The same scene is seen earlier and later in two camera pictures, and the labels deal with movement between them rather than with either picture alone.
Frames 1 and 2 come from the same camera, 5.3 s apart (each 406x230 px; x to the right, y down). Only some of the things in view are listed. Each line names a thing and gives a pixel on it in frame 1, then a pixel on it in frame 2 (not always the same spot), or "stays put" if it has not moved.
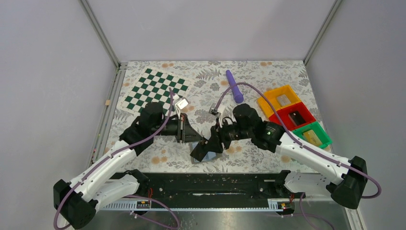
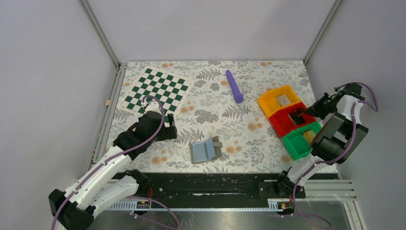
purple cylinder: [238, 97] stays put
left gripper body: [180, 128] to [167, 132]
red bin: [293, 117] stays put
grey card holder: [209, 156] stays put
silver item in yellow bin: [283, 100] stays put
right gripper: [214, 143] to [312, 110]
